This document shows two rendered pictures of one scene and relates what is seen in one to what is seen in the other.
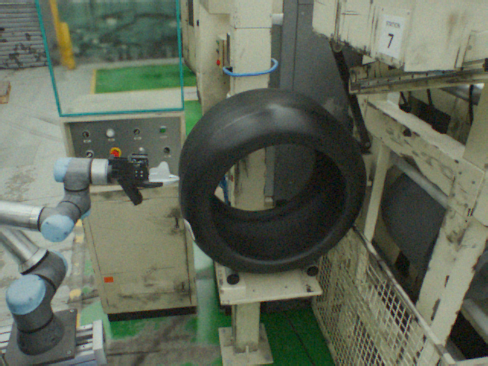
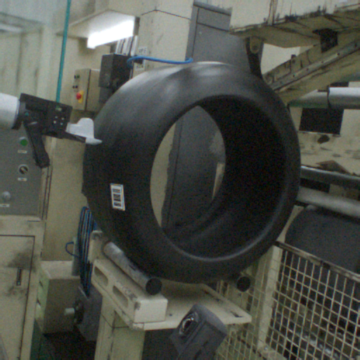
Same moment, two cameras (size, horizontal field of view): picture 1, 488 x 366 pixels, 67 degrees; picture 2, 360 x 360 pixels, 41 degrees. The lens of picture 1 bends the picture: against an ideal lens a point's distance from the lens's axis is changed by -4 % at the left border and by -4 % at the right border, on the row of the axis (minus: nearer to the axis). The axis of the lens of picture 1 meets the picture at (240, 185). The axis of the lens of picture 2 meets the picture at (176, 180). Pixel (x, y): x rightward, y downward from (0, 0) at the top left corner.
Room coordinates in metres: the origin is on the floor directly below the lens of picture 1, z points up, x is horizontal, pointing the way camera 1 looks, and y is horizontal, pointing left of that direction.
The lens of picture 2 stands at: (-0.15, 0.40, 1.31)
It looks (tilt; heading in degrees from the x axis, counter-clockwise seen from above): 6 degrees down; 341
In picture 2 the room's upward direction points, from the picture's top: 8 degrees clockwise
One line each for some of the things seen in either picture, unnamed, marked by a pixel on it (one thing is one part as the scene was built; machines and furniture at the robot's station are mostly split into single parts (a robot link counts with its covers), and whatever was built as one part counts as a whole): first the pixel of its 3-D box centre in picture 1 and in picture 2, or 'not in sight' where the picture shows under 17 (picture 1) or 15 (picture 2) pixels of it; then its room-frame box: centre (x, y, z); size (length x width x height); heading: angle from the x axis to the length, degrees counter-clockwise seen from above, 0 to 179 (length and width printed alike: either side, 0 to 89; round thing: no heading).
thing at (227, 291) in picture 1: (226, 261); (126, 286); (1.15, 0.05, 0.83); 0.36 x 0.09 x 0.06; 9
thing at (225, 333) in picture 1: (245, 343); not in sight; (1.42, -0.03, 0.02); 0.27 x 0.27 x 0.04; 9
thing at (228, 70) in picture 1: (249, 68); (159, 62); (1.42, -0.03, 1.51); 0.19 x 0.19 x 0.06; 9
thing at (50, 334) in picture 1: (38, 326); not in sight; (0.87, 0.68, 0.77); 0.15 x 0.15 x 0.10
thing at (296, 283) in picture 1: (262, 265); (167, 297); (1.17, -0.09, 0.80); 0.37 x 0.36 x 0.02; 99
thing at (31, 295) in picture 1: (30, 300); not in sight; (0.88, 0.68, 0.88); 0.13 x 0.12 x 0.14; 0
